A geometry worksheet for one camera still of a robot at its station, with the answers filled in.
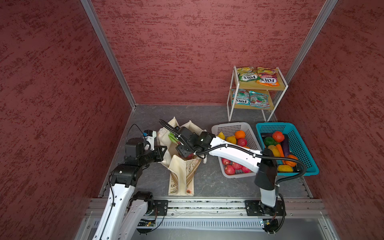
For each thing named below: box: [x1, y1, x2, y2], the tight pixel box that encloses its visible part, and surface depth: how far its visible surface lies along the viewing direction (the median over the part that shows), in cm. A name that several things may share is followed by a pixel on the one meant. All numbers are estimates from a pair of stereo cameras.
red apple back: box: [237, 138, 248, 147], surface depth 96 cm
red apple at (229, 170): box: [224, 165, 235, 176], surface depth 83 cm
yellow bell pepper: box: [267, 145, 281, 157], surface depth 93 cm
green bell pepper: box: [263, 136, 280, 147], surface depth 97 cm
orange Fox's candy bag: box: [256, 67, 280, 87], surface depth 89 cm
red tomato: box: [272, 131, 285, 143], surface depth 96 cm
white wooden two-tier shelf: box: [227, 65, 289, 122], surface depth 92 cm
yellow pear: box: [217, 131, 226, 140], surface depth 99 cm
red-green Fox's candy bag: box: [249, 91, 271, 109], surface depth 100 cm
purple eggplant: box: [281, 133, 290, 157], surface depth 96 cm
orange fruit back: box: [234, 130, 246, 139], surface depth 100 cm
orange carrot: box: [276, 144, 285, 158], surface depth 94 cm
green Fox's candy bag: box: [236, 66, 260, 82], surface depth 91 cm
